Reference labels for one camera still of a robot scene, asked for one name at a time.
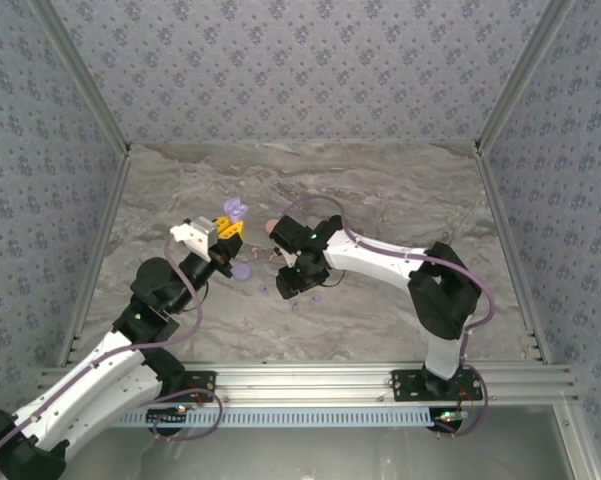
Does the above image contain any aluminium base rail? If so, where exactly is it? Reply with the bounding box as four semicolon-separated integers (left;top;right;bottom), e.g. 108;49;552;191
35;360;581;407

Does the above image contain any pale slotted cable duct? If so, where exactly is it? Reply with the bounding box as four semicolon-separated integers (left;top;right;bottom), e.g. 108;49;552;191
53;405;439;429

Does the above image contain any aluminium frame leg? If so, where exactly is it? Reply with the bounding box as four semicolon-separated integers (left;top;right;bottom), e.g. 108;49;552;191
553;403;601;480

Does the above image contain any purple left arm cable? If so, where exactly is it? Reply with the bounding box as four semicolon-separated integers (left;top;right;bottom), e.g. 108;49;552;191
0;234;225;474

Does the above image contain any grey metal sheet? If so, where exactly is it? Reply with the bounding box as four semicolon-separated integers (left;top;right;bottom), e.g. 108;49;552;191
27;422;589;480

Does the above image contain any small black circuit board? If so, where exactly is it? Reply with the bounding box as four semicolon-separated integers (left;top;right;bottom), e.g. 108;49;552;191
146;405;190;432
432;408;469;432

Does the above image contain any aluminium frame post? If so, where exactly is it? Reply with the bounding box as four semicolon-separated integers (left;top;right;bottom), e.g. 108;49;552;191
474;0;577;154
28;0;132;157

